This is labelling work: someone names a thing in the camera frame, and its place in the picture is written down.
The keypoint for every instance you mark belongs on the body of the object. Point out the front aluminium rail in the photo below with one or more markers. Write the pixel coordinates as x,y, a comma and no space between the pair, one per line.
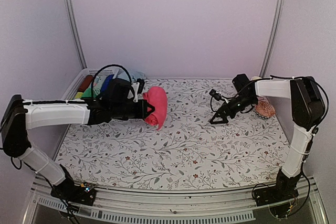
228,205

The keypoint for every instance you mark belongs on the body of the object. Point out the left aluminium post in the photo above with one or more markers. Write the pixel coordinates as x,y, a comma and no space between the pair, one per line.
75,33

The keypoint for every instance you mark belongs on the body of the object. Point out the yellow rolled towel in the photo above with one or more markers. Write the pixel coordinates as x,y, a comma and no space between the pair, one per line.
78,95

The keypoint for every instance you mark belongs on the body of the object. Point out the light blue towel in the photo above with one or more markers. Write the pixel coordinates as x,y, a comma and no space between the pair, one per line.
134,75

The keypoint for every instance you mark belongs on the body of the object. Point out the pink towel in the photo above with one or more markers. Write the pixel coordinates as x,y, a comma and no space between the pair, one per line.
156,96

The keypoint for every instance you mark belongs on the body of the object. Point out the white plastic basket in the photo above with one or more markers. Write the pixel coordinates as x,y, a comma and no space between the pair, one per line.
73,88

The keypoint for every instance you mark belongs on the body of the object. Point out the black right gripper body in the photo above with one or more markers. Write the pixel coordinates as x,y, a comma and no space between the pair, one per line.
245,102

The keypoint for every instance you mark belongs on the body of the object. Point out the cream mug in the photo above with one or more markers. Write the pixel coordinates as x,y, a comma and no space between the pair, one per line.
254,78

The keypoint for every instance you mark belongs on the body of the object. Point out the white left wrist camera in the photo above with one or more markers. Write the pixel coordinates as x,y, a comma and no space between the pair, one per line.
137,88

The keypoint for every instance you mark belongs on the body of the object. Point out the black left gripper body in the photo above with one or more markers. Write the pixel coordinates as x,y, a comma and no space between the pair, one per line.
122,112

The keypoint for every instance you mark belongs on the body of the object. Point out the aluminium post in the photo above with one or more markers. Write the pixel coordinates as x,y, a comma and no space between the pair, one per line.
272,37
75,33

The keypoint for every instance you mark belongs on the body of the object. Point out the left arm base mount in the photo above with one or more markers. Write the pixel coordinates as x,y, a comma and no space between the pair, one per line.
68,191

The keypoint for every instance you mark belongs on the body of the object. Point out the teal patterned rolled towel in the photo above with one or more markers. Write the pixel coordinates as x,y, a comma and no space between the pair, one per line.
97,84

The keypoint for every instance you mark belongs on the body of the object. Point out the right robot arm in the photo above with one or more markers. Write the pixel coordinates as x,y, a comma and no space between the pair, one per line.
309,107

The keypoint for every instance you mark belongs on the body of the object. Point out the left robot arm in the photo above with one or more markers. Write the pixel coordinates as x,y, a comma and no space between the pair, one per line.
23,115

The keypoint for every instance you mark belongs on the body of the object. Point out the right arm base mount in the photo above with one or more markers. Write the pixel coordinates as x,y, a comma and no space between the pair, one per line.
270,195

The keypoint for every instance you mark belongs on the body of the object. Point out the right aluminium post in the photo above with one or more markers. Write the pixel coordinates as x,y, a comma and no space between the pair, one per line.
272,37

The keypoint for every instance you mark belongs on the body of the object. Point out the dark red rolled towel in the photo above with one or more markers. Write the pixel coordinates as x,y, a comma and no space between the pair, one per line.
85,83

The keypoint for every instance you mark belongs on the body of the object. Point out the floral tablecloth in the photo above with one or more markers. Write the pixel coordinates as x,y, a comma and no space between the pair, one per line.
187,153

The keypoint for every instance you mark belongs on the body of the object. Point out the blue rolled towel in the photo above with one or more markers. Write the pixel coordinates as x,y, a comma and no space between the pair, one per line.
106,83

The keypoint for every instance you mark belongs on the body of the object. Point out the green rolled towel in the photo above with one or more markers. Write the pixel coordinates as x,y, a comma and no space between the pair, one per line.
87,93

